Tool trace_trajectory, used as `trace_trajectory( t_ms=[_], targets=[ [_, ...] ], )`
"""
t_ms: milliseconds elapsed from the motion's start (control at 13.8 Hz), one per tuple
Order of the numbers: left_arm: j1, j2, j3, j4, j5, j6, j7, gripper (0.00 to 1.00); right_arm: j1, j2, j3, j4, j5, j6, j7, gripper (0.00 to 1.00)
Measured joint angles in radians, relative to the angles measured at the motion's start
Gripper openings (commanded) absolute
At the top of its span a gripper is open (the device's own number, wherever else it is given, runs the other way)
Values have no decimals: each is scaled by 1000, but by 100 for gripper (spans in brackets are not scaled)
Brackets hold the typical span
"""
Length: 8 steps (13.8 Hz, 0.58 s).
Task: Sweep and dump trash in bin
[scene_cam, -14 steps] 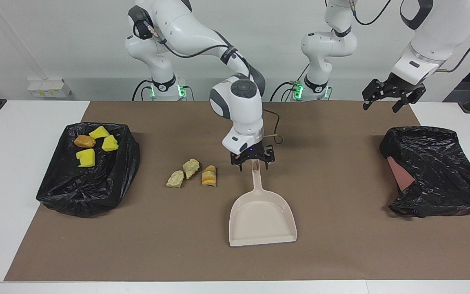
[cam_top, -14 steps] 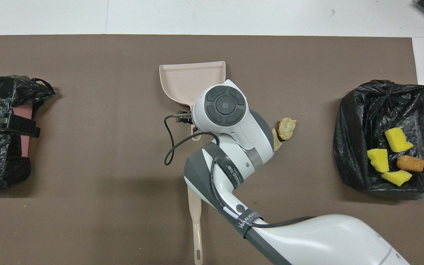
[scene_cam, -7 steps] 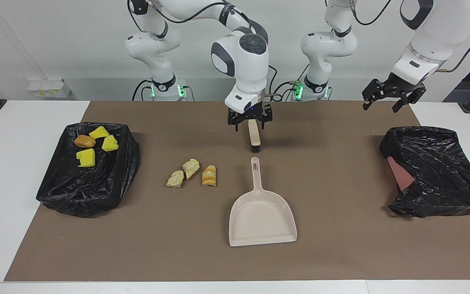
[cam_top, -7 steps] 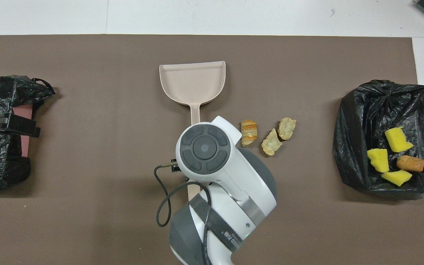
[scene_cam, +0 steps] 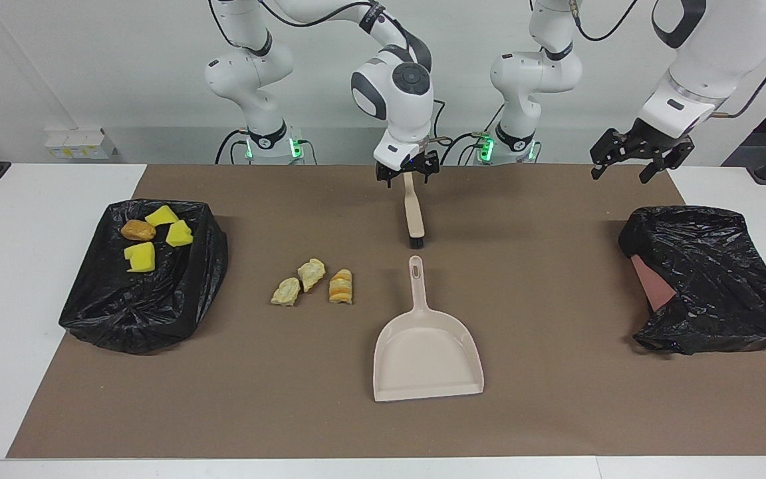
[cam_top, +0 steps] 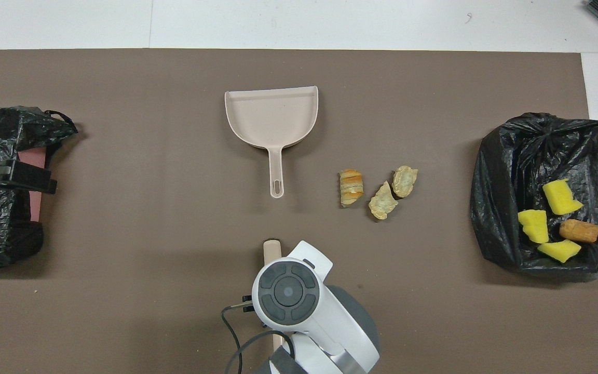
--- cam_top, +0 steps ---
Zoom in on notched yellow sponge piece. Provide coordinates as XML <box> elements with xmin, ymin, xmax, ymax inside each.
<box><xmin>542</xmin><ymin>179</ymin><xmax>584</xmax><ymax>216</ymax></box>

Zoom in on pale toy dumpling pastry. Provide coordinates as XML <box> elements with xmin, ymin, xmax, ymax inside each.
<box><xmin>391</xmin><ymin>165</ymin><xmax>418</xmax><ymax>198</ymax></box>
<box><xmin>368</xmin><ymin>181</ymin><xmax>399</xmax><ymax>220</ymax></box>

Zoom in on wedge yellow sponge piece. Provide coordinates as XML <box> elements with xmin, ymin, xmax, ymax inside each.
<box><xmin>537</xmin><ymin>239</ymin><xmax>582</xmax><ymax>263</ymax></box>

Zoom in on orange striped toy croissant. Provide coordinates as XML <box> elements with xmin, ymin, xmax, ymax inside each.
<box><xmin>339</xmin><ymin>169</ymin><xmax>364</xmax><ymax>208</ymax></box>

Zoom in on brown toy bread roll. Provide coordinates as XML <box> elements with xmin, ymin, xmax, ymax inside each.
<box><xmin>559</xmin><ymin>219</ymin><xmax>598</xmax><ymax>244</ymax></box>

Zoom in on embossed yellow sponge piece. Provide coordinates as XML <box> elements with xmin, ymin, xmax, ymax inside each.
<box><xmin>517</xmin><ymin>209</ymin><xmax>550</xmax><ymax>244</ymax></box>

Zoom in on beige plastic dustpan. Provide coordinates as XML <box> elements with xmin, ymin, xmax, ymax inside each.
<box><xmin>224</xmin><ymin>86</ymin><xmax>319</xmax><ymax>199</ymax></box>

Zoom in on brown table mat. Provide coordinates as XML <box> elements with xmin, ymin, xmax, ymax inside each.
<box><xmin>0</xmin><ymin>48</ymin><xmax>598</xmax><ymax>374</ymax></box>

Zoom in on beige hand brush black bristles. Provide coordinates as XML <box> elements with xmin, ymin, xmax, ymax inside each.
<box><xmin>263</xmin><ymin>239</ymin><xmax>284</xmax><ymax>354</ymax></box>

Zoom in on pink plastic bin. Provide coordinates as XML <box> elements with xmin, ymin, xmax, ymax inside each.
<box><xmin>17</xmin><ymin>147</ymin><xmax>50</xmax><ymax>223</ymax></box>

